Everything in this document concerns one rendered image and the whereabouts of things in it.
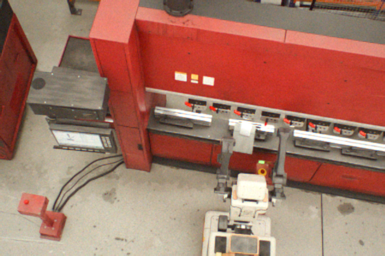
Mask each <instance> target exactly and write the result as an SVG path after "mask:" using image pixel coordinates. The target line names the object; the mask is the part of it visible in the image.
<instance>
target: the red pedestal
mask: <svg viewBox="0 0 385 256"><path fill-rule="evenodd" d="M48 203H49V200H48V199H47V198H46V197H44V196H40V195H33V194H26V193H22V196H21V199H20V202H19V205H18V208H17V211H18V212H19V213H20V214H21V215H27V216H33V217H38V218H40V219H41V220H42V224H41V227H40V230H39V233H40V238H42V239H49V240H54V241H58V242H59V241H60V240H61V236H62V233H63V230H64V226H65V223H66V219H67V217H66V216H65V215H64V214H63V213H56V212H53V211H51V212H50V211H49V210H46V209H47V206H48Z"/></svg>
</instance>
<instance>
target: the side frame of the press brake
mask: <svg viewBox="0 0 385 256"><path fill-rule="evenodd" d="M139 2H140V0H100V4H99V7H98V9H97V13H96V17H95V19H94V22H93V26H92V28H91V31H90V35H89V38H90V42H91V46H92V49H93V53H94V57H95V60H96V64H97V68H98V71H99V75H100V77H103V78H108V85H109V90H110V97H109V102H108V106H109V110H110V113H111V116H112V120H113V123H114V127H115V131H116V134H117V138H118V140H119V143H120V147H121V150H122V153H123V157H124V160H125V165H126V168H127V169H135V170H140V171H146V172H150V169H151V166H152V159H153V154H152V152H151V151H150V142H149V135H148V131H147V123H148V120H149V116H150V111H151V108H156V106H157V107H162V108H165V106H166V102H167V101H166V94H160V93H153V92H149V91H146V88H145V81H144V73H143V64H142V59H141V51H140V41H139V36H138V32H137V28H136V23H135V16H136V13H137V9H138V5H139Z"/></svg>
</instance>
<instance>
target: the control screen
mask: <svg viewBox="0 0 385 256"><path fill-rule="evenodd" d="M52 132H53V133H54V135H55V137H56V139H57V141H58V143H59V144H61V145H74V146H80V147H93V148H103V146H102V143H101V142H100V139H99V136H98V135H94V134H87V133H75V132H62V131H56V130H52ZM66 141H70V142H71V143H69V142H66Z"/></svg>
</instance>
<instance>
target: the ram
mask: <svg viewBox="0 0 385 256"><path fill-rule="evenodd" d="M138 36H139V41H140V51H141V59H142V64H143V73H144V81H145V87H146V88H151V89H156V90H163V91H170V92H174V93H182V94H189V95H193V96H200V97H207V98H212V99H219V100H225V101H230V102H237V103H244V104H245V105H252V106H259V107H263V108H271V109H278V110H282V111H289V112H296V113H301V114H307V115H314V116H319V117H326V118H334V119H338V120H345V121H352V122H356V123H364V124H367V125H372V126H379V127H385V71H384V70H376V69H369V68H364V67H357V66H349V65H345V64H337V63H333V62H325V61H318V60H314V59H306V58H299V57H294V56H287V55H279V54H274V53H268V52H259V51H255V50H248V49H240V48H236V47H233V46H225V45H220V44H213V43H206V42H201V41H194V40H187V39H182V38H174V37H167V36H163V35H155V34H148V33H143V32H138ZM176 72H181V73H186V81H182V80H177V79H176ZM191 74H192V75H198V80H197V79H191ZM204 76H207V77H211V78H215V80H214V86H212V85H205V84H203V77H204ZM191 80H196V81H198V83H196V82H191ZM146 91H149V92H153V93H160V94H167V95H171V96H179V97H186V98H190V99H197V100H204V101H209V102H215V103H222V104H223V105H230V106H237V107H242V108H248V109H256V110H260V111H267V112H274V113H278V114H286V115H293V116H297V117H304V118H311V119H316V120H323V121H331V122H334V123H341V124H345V125H349V126H356V127H364V128H368V129H375V130H383V131H385V129H378V128H374V127H366V126H359V125H355V124H352V123H345V122H340V121H333V120H326V119H322V118H314V117H307V116H303V115H295V114H289V113H285V112H277V111H270V110H266V109H259V108H252V107H247V106H240V105H233V103H225V102H218V101H214V100H207V99H200V98H196V97H188V96H181V95H177V94H170V93H163V92H159V91H151V90H146Z"/></svg>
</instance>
